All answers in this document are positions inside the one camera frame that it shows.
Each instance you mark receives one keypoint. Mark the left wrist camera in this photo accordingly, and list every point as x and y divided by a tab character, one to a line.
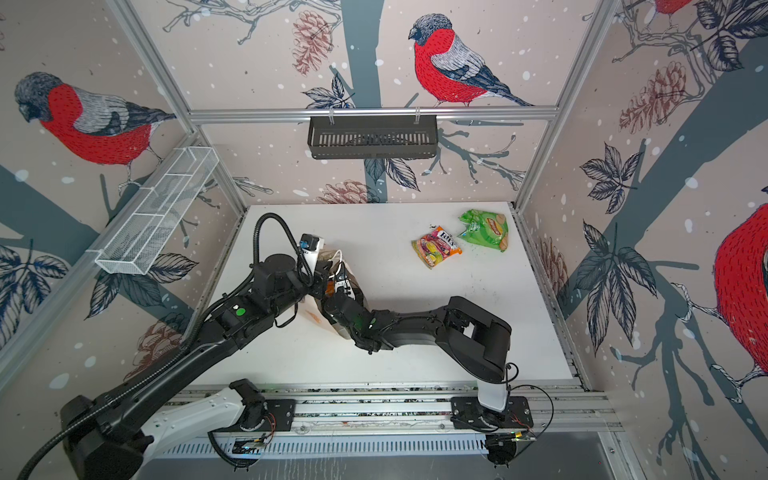
311	245

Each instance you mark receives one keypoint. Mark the black wall basket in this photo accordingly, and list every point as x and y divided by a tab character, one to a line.
369	137

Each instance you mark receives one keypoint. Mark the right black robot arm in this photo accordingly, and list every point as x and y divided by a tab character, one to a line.
476	339

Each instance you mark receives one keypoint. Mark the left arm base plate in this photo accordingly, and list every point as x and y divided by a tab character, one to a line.
270	416

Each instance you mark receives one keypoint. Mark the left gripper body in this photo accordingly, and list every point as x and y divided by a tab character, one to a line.
316	284

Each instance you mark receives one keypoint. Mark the Fox's fruits candy packet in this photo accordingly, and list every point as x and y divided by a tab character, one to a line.
435	247

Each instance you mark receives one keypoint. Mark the white wire mesh basket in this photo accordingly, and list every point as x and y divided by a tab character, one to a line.
141	238

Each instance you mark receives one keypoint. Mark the green snack packet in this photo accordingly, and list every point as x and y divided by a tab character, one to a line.
486	229

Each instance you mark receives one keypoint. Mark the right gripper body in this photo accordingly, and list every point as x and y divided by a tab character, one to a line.
328	306

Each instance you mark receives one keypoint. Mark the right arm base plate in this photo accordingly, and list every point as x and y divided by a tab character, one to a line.
468	414

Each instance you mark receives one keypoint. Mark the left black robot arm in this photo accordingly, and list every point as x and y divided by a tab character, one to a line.
103	437

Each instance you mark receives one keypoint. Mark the printed paper bag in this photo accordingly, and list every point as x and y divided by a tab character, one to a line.
340	278

